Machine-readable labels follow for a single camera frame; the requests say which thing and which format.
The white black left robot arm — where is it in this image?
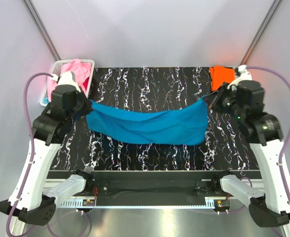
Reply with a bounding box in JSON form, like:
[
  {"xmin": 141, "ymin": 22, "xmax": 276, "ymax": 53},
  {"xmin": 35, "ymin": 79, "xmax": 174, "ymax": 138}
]
[{"xmin": 0, "ymin": 84, "xmax": 94, "ymax": 226}]

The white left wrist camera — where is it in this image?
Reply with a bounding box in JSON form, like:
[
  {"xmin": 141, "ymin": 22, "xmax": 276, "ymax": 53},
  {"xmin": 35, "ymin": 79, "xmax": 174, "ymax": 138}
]
[{"xmin": 49, "ymin": 71, "xmax": 78, "ymax": 87}]

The slotted white cable duct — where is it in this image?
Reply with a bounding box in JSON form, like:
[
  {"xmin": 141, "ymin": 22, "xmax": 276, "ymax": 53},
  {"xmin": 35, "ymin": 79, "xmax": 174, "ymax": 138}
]
[{"xmin": 59, "ymin": 197, "xmax": 229, "ymax": 209}]

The red t-shirt in basket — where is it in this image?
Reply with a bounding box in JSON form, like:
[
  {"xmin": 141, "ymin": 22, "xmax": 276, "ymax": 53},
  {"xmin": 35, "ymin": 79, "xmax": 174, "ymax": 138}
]
[{"xmin": 82, "ymin": 78, "xmax": 91, "ymax": 97}]

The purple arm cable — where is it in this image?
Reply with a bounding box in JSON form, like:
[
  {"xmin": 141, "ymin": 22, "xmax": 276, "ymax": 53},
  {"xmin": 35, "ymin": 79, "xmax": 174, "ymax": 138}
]
[
  {"xmin": 238, "ymin": 66, "xmax": 290, "ymax": 237},
  {"xmin": 6, "ymin": 72, "xmax": 90, "ymax": 237}
]

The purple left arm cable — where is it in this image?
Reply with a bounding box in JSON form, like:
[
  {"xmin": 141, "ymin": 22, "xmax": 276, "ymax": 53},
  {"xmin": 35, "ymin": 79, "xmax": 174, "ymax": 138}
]
[{"xmin": 6, "ymin": 72, "xmax": 90, "ymax": 237}]

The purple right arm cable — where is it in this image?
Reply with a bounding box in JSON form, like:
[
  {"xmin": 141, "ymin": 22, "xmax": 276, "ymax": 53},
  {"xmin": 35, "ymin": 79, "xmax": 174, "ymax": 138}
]
[{"xmin": 238, "ymin": 66, "xmax": 290, "ymax": 237}]

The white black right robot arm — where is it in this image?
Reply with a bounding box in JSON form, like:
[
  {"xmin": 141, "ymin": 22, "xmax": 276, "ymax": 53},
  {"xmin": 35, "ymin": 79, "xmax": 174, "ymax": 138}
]
[{"xmin": 203, "ymin": 80, "xmax": 290, "ymax": 228}]

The blue t-shirt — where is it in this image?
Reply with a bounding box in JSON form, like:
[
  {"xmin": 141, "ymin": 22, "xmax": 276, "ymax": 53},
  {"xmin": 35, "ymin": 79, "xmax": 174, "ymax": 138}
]
[{"xmin": 86, "ymin": 99, "xmax": 208, "ymax": 146}]

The pink t-shirt in basket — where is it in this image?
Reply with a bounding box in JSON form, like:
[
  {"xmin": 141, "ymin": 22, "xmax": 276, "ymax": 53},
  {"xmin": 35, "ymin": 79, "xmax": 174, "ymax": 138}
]
[{"xmin": 47, "ymin": 58, "xmax": 92, "ymax": 102}]

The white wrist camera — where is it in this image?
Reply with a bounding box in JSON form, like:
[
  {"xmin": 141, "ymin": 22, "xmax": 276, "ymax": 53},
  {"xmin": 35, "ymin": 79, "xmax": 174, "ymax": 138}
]
[
  {"xmin": 227, "ymin": 65, "xmax": 253, "ymax": 90},
  {"xmin": 49, "ymin": 71, "xmax": 78, "ymax": 87}
]

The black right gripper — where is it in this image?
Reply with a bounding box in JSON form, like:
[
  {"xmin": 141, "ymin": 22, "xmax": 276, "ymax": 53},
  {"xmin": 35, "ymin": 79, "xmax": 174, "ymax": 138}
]
[{"xmin": 202, "ymin": 81, "xmax": 246, "ymax": 121}]

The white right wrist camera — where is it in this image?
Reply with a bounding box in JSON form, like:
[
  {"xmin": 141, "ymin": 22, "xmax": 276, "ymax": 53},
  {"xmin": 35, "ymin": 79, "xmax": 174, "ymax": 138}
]
[{"xmin": 227, "ymin": 65, "xmax": 253, "ymax": 90}]

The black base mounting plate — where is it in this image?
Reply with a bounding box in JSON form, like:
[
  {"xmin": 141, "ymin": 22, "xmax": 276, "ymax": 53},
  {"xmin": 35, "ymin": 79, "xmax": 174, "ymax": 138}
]
[{"xmin": 93, "ymin": 171, "xmax": 228, "ymax": 202}]

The white plastic laundry basket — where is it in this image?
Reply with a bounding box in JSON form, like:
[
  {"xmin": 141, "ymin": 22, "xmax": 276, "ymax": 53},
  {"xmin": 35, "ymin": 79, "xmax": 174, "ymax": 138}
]
[{"xmin": 39, "ymin": 59, "xmax": 96, "ymax": 107}]

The folded orange t-shirt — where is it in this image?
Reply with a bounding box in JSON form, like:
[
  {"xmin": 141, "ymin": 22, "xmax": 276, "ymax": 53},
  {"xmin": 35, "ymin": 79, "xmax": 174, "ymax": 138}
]
[{"xmin": 210, "ymin": 66, "xmax": 235, "ymax": 91}]

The light blue cloth in basket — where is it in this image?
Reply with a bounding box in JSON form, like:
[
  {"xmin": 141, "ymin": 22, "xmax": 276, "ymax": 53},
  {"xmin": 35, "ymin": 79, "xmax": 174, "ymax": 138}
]
[{"xmin": 42, "ymin": 97, "xmax": 49, "ymax": 105}]

